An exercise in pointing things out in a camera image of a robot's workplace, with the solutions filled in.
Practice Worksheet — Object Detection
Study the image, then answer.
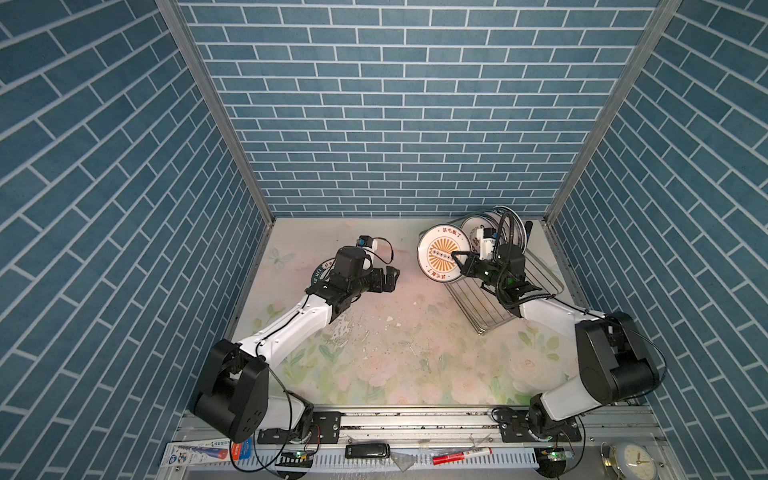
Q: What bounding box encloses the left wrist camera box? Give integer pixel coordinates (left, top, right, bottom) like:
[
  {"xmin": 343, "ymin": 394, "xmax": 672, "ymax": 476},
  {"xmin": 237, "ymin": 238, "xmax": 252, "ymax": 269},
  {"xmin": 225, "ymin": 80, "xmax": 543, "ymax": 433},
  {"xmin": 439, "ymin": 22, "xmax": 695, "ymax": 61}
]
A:
[{"xmin": 331, "ymin": 246, "xmax": 372, "ymax": 280}]

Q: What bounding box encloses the green circuit board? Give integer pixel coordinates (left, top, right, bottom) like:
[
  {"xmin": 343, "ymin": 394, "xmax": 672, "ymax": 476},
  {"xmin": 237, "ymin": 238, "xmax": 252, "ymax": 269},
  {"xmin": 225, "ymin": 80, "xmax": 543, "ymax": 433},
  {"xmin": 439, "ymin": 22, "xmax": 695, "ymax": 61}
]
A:
[
  {"xmin": 275, "ymin": 451, "xmax": 315, "ymax": 473},
  {"xmin": 534, "ymin": 447, "xmax": 573, "ymax": 470}
]

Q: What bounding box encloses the white toothpaste box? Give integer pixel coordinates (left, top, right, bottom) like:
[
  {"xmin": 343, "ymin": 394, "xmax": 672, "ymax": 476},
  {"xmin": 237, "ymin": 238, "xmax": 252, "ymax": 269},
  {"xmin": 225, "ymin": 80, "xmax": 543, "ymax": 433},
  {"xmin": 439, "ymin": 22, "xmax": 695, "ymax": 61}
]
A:
[{"xmin": 160, "ymin": 438, "xmax": 253, "ymax": 468}]

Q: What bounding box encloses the black rectangular device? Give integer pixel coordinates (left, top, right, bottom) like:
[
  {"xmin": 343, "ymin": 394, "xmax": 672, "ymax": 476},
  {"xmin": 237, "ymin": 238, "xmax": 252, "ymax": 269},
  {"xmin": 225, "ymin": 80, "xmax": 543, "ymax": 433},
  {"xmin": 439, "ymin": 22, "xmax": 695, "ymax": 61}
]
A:
[{"xmin": 344, "ymin": 442, "xmax": 391, "ymax": 460}]

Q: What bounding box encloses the aluminium corner frame post right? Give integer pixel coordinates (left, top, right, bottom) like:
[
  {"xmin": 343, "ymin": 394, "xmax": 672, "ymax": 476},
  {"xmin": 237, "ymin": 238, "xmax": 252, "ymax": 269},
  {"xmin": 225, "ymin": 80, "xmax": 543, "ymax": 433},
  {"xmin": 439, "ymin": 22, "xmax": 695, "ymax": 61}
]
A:
[{"xmin": 542, "ymin": 0, "xmax": 682, "ymax": 228}]

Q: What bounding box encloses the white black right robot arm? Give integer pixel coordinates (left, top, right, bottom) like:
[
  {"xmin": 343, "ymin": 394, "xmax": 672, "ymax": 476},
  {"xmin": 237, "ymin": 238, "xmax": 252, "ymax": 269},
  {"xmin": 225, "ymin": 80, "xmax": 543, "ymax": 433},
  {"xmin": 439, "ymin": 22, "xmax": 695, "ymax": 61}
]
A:
[{"xmin": 451, "ymin": 244, "xmax": 662, "ymax": 440}]

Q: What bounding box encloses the chrome wire dish rack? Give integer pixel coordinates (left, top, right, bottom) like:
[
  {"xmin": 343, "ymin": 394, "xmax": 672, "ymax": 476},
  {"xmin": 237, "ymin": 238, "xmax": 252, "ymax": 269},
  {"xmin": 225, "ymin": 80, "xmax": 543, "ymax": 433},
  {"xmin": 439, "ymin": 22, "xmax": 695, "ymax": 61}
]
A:
[{"xmin": 447, "ymin": 206, "xmax": 565, "ymax": 335}]

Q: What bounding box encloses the right green circuit board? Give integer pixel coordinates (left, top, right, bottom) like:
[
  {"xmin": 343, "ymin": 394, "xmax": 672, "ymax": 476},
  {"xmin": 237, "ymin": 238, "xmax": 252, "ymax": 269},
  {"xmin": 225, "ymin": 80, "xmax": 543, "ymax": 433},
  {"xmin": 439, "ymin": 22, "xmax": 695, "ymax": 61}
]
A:
[{"xmin": 534, "ymin": 447, "xmax": 573, "ymax": 470}]

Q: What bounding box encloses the white analog clock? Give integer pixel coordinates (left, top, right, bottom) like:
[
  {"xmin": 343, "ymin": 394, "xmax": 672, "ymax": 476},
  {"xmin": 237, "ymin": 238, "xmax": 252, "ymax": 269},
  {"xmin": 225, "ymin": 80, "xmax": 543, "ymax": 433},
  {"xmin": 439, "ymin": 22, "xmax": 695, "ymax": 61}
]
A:
[{"xmin": 600, "ymin": 442, "xmax": 658, "ymax": 480}]

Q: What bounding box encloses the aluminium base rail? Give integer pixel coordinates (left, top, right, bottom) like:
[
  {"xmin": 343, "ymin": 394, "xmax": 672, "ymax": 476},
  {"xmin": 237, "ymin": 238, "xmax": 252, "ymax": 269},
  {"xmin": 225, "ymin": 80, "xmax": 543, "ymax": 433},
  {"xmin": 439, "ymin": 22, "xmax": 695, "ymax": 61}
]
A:
[{"xmin": 158, "ymin": 406, "xmax": 684, "ymax": 479}]

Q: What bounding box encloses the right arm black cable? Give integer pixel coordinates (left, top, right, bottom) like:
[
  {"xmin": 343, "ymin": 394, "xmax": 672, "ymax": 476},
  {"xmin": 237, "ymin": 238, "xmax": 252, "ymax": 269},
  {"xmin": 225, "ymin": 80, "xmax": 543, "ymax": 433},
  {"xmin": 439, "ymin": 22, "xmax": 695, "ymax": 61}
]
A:
[{"xmin": 479, "ymin": 206, "xmax": 668, "ymax": 475}]

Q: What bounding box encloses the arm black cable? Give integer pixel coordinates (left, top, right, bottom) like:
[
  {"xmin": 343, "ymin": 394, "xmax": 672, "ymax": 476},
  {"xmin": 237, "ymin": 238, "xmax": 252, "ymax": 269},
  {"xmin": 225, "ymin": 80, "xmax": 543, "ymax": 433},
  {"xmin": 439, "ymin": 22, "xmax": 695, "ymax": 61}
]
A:
[
  {"xmin": 227, "ymin": 235, "xmax": 396, "ymax": 480},
  {"xmin": 479, "ymin": 206, "xmax": 668, "ymax": 475}
]

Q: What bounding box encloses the left green circuit board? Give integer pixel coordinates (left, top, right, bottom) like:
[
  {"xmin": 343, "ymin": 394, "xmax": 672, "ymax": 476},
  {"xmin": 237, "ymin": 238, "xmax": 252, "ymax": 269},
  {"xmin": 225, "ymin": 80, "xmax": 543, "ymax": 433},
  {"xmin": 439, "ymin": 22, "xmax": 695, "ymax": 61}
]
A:
[{"xmin": 275, "ymin": 451, "xmax": 315, "ymax": 473}]

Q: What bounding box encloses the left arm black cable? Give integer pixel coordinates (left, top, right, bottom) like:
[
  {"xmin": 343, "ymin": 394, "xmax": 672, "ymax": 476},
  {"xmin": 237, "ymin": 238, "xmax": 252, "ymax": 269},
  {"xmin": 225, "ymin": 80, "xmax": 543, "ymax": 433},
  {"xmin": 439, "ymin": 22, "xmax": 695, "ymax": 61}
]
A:
[{"xmin": 227, "ymin": 235, "xmax": 396, "ymax": 480}]

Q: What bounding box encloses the aluminium corner frame post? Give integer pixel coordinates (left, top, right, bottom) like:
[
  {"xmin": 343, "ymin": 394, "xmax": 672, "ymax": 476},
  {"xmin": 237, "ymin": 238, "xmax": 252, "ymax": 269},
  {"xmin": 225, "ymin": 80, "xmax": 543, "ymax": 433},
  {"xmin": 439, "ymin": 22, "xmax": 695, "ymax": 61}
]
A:
[
  {"xmin": 156, "ymin": 0, "xmax": 275, "ymax": 229},
  {"xmin": 542, "ymin": 0, "xmax": 682, "ymax": 228}
]

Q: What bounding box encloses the rearmost plate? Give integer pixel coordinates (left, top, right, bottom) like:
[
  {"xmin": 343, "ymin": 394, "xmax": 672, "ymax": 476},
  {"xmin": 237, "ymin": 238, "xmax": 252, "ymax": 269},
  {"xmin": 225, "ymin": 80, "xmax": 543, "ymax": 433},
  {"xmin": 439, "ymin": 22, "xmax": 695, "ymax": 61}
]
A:
[{"xmin": 417, "ymin": 224, "xmax": 470, "ymax": 283}]

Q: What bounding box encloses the aluminium corner frame post left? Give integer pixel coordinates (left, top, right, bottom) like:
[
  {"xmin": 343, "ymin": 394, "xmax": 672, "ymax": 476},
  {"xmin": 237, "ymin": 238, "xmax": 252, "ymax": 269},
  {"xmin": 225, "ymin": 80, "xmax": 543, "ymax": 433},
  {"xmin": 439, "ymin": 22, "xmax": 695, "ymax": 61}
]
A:
[{"xmin": 156, "ymin": 0, "xmax": 275, "ymax": 229}]

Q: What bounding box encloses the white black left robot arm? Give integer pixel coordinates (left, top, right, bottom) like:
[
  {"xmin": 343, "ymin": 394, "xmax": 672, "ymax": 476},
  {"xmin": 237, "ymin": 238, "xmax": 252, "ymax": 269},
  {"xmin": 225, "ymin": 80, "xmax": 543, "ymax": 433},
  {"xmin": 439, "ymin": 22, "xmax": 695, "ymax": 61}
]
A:
[{"xmin": 192, "ymin": 266, "xmax": 400, "ymax": 444}]

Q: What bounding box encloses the red marker pen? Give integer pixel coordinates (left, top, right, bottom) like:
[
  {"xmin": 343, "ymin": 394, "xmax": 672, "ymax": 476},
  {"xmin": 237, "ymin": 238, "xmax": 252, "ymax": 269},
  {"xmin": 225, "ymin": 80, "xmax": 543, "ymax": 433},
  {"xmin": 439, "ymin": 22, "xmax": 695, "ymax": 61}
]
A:
[{"xmin": 432, "ymin": 447, "xmax": 493, "ymax": 466}]

